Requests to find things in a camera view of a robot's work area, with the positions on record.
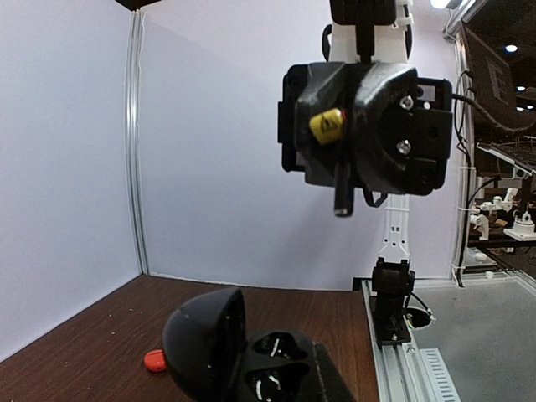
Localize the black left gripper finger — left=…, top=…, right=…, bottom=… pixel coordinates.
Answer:
left=313, top=343, right=355, bottom=402

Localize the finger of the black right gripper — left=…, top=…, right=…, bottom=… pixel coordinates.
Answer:
left=292, top=62, right=356, bottom=187
left=351, top=62, right=417, bottom=193

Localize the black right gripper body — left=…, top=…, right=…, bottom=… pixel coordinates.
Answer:
left=277, top=63, right=453, bottom=196

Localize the small black clip object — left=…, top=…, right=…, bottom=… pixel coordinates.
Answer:
left=162, top=287, right=324, bottom=401

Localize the orange earbud charging case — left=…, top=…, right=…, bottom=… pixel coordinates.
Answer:
left=143, top=349, right=167, bottom=373

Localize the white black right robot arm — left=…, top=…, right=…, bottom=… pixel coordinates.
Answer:
left=277, top=1, right=452, bottom=312

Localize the aluminium front rail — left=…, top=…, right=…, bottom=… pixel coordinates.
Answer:
left=353, top=278, right=461, bottom=402

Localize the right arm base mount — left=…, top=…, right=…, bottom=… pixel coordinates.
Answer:
left=368, top=292, right=411, bottom=348

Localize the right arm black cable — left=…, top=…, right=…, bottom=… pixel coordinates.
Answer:
left=450, top=69, right=536, bottom=137

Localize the right aluminium corner post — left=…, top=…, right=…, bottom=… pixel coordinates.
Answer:
left=125, top=9, right=150, bottom=276

